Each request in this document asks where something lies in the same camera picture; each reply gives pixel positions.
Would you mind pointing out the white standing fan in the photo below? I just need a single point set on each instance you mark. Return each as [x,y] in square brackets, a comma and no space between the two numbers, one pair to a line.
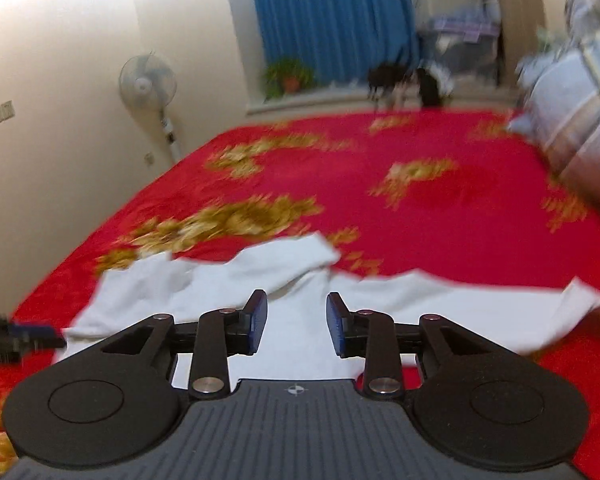
[145,82]

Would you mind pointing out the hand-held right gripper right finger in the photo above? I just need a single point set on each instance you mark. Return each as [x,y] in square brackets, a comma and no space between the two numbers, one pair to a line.
[336,326]

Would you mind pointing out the black and white object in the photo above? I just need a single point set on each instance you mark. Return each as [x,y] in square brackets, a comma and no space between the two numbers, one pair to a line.
[410,84]

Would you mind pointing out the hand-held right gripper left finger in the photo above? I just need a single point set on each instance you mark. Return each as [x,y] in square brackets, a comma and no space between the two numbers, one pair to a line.
[258,321]

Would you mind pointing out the plaid quilt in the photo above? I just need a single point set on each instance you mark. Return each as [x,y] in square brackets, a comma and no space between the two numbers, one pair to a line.
[577,105]

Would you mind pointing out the blue curtain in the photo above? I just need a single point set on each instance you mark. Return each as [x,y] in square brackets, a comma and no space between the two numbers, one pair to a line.
[330,15]

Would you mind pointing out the red floral blanket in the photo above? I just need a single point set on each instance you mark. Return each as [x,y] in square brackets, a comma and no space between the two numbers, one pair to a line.
[430,200]

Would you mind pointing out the potted green plant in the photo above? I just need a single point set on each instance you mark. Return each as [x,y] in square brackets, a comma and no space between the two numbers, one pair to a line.
[287,76]

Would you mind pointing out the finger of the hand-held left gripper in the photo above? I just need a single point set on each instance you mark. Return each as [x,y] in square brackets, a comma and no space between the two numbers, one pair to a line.
[27,332]

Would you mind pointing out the white window sill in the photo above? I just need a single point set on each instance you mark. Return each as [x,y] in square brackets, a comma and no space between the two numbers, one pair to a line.
[330,96]

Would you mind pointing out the white shirt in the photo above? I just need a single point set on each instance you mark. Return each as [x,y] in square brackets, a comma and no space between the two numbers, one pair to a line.
[305,310]

